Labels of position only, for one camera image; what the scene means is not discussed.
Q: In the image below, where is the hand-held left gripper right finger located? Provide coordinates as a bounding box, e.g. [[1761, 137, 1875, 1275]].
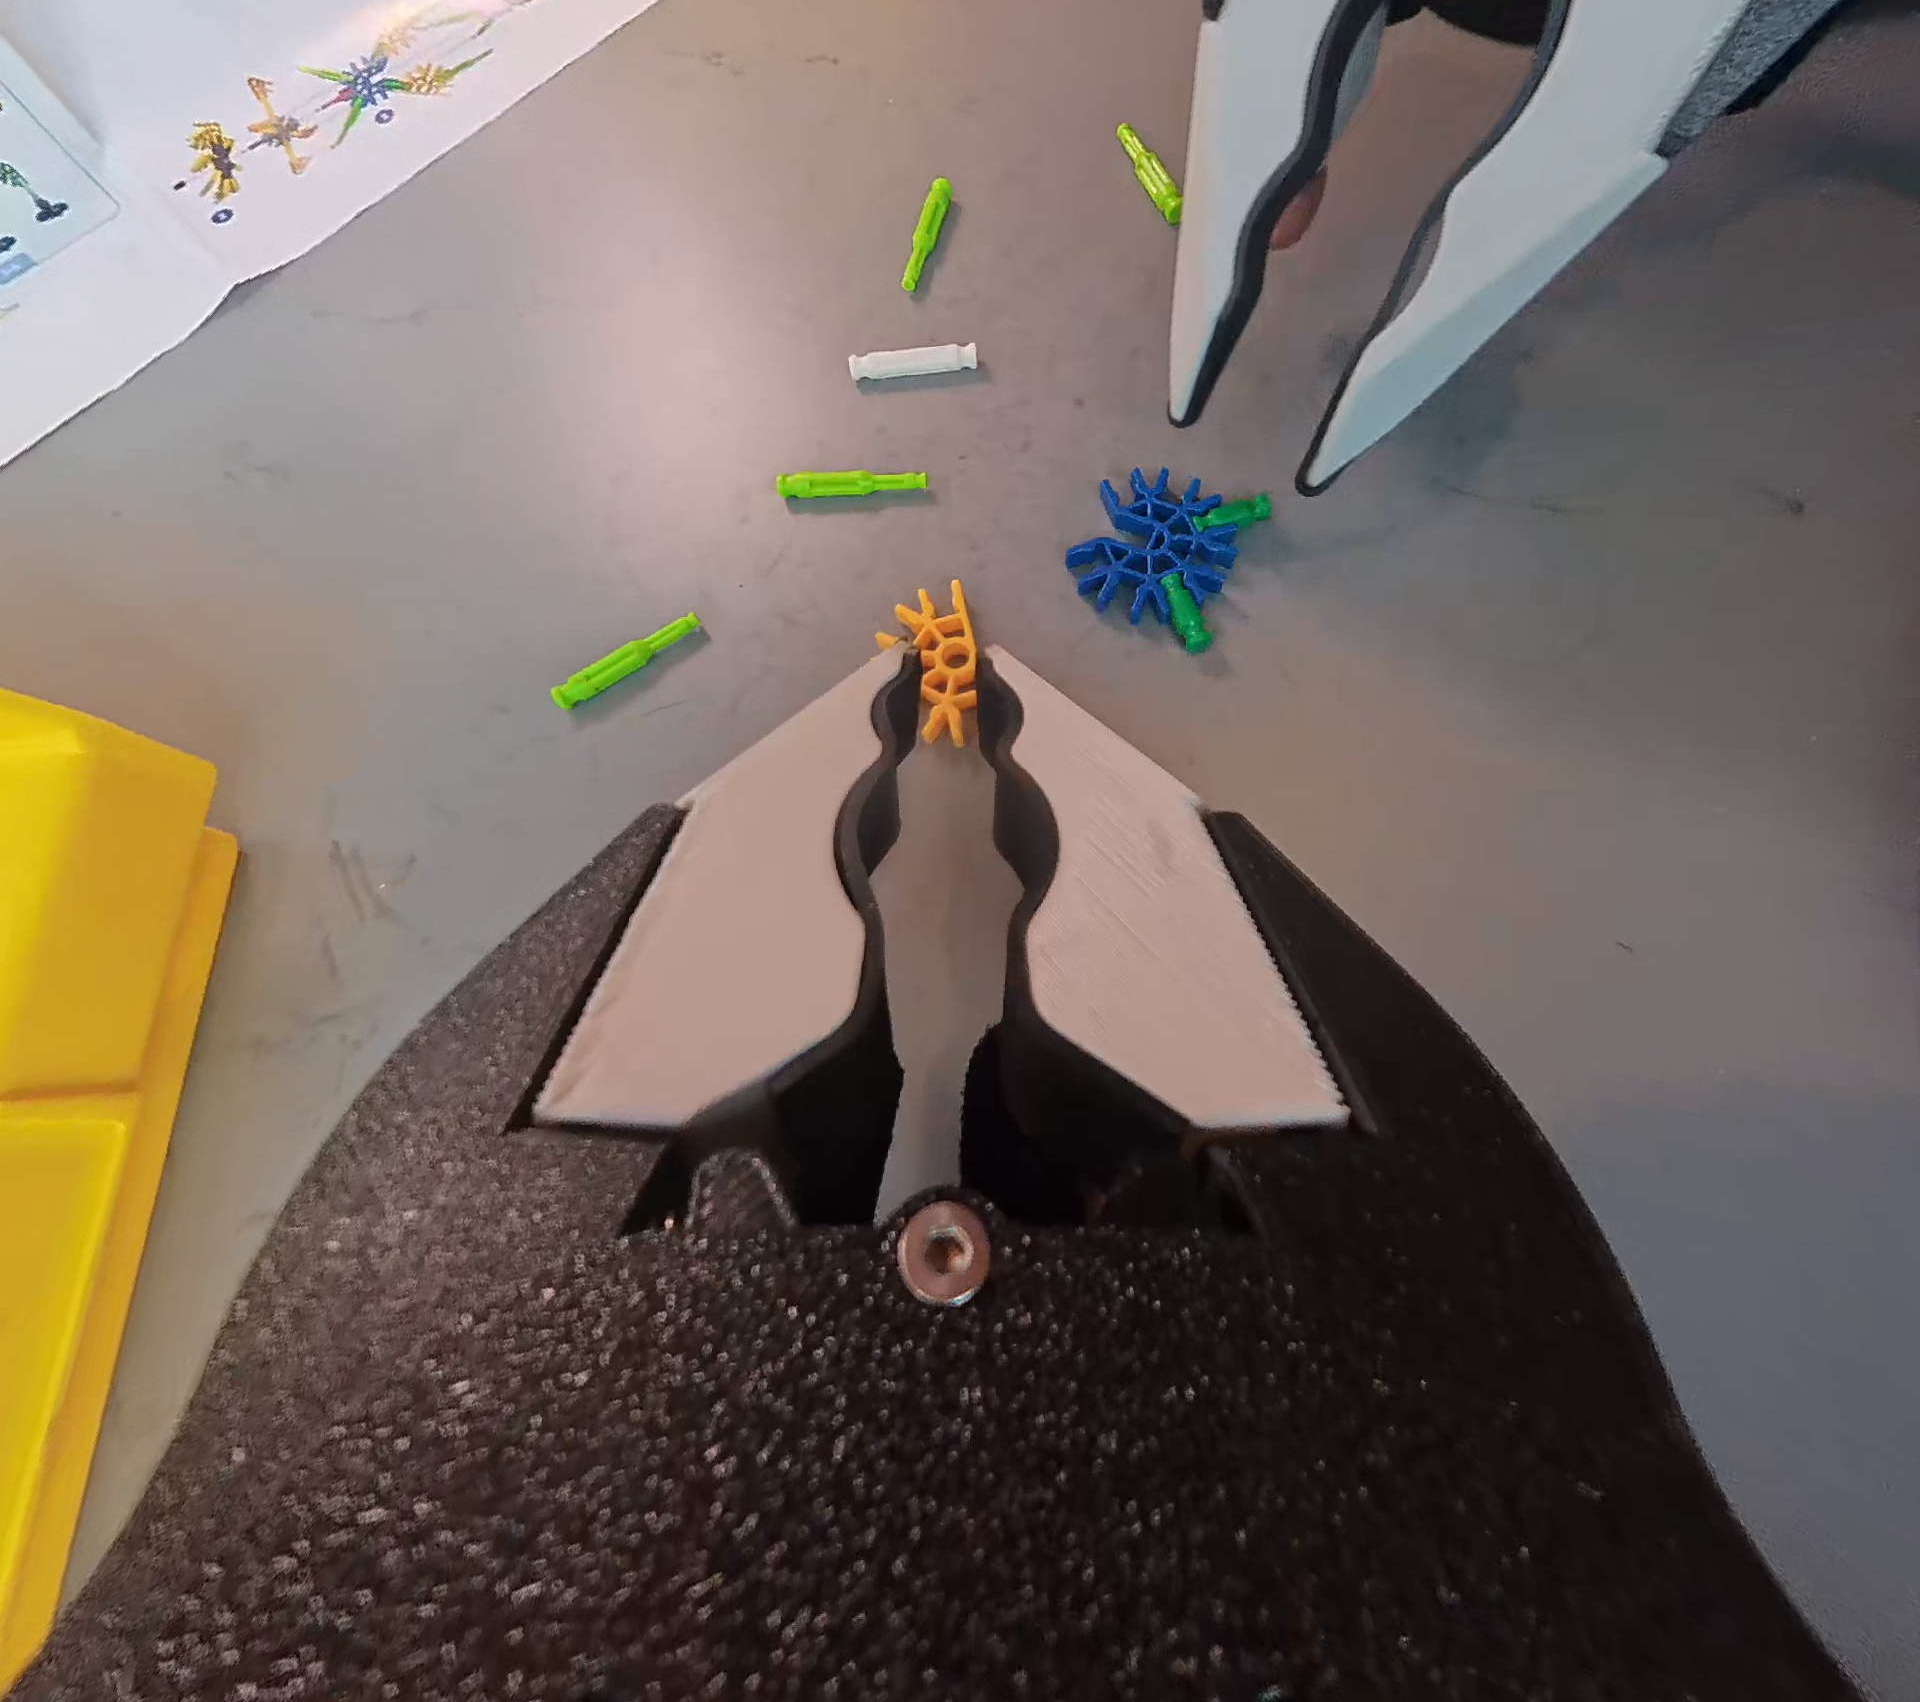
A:
[[975, 651, 1355, 1143]]

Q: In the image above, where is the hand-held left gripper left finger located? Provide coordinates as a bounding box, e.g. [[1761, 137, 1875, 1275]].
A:
[[532, 657, 925, 1143]]

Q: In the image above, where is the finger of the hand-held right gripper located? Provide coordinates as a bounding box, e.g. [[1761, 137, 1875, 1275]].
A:
[[1294, 0, 1901, 499], [1167, 0, 1487, 432]]

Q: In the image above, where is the orange half-round connector piece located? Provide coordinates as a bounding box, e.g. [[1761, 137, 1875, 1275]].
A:
[[878, 578, 988, 749]]

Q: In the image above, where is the blue snowflake connector piece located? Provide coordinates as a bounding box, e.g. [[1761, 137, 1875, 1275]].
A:
[[1065, 466, 1244, 625]]

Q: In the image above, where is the yellow storage bin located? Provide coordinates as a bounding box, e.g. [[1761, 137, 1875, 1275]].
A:
[[0, 685, 241, 1660]]

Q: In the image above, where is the printed instruction sheet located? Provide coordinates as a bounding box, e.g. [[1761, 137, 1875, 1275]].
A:
[[0, 0, 698, 470]]

